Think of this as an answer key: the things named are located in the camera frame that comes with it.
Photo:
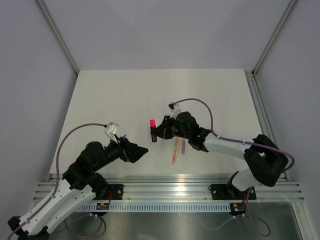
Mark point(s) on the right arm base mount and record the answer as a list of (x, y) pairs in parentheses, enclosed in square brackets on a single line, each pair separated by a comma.
[(225, 192)]

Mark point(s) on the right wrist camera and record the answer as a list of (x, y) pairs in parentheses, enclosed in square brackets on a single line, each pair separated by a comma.
[(175, 110)]

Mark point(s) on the white slotted cable duct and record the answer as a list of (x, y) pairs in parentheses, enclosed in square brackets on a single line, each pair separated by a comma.
[(156, 207)]

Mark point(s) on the grey purple marker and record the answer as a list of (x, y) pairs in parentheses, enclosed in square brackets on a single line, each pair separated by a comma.
[(183, 148)]

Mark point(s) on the aluminium side rail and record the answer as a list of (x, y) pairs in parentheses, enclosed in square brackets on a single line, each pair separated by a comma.
[(259, 105)]

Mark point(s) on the black pink highlighter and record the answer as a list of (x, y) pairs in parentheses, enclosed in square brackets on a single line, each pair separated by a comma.
[(153, 136)]

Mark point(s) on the thin red pen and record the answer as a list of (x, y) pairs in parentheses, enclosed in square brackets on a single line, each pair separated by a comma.
[(173, 151)]

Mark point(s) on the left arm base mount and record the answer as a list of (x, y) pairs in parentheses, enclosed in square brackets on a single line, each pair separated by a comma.
[(112, 192)]

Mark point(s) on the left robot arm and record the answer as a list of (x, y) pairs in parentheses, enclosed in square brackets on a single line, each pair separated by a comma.
[(79, 184)]

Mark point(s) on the aluminium mounting rail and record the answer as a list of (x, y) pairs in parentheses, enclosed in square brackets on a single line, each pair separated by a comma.
[(187, 188)]

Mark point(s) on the pink cap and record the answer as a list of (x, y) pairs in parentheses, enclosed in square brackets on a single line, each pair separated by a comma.
[(152, 123)]

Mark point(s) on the aluminium frame post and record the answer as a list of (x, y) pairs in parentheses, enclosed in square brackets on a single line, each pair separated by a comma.
[(48, 18), (280, 26)]

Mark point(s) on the aluminium frame post left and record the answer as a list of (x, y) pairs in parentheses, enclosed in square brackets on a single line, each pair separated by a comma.
[(48, 18)]

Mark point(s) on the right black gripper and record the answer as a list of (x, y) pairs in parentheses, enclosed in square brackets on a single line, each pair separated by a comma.
[(163, 131)]

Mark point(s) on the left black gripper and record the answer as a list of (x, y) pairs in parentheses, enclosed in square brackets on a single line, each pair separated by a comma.
[(130, 152)]

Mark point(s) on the yellow highlighter pen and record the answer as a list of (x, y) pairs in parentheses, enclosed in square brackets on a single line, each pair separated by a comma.
[(176, 150)]

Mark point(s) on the aluminium frame post right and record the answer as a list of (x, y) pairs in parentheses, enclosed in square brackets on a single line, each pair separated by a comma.
[(280, 26)]

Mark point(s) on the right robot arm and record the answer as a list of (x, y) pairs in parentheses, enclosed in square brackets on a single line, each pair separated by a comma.
[(264, 160)]

